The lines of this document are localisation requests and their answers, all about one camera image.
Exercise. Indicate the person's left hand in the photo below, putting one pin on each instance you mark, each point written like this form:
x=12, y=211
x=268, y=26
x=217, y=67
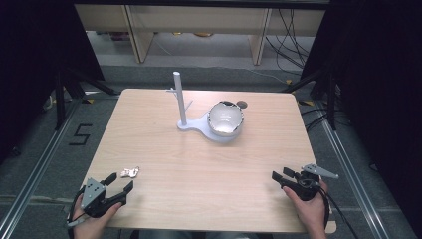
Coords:
x=91, y=227

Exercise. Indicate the brown round table grommet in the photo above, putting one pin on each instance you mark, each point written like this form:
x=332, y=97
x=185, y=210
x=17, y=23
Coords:
x=242, y=104

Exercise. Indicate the white shell-shaped bowl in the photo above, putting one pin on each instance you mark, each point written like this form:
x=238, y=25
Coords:
x=225, y=118

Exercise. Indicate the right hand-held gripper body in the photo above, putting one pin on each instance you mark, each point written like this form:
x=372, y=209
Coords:
x=307, y=187

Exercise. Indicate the metal floor rail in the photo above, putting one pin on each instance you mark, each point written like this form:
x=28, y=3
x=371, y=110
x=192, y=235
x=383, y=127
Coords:
x=351, y=179
x=36, y=169

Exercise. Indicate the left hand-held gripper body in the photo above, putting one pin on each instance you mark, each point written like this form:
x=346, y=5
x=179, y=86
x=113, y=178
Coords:
x=94, y=199

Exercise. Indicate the small candy wrapper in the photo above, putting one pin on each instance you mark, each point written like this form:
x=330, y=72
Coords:
x=130, y=172

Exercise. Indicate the black metal stand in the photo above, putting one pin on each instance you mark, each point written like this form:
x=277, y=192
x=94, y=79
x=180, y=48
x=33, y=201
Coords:
x=331, y=99
x=60, y=99

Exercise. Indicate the white hanger stand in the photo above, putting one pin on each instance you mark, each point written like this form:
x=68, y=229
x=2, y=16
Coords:
x=180, y=103

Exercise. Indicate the yellow floor tape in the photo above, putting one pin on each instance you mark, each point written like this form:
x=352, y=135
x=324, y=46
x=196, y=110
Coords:
x=306, y=103
x=88, y=101

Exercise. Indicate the person's right hand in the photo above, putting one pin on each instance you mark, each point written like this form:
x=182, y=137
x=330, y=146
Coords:
x=313, y=215

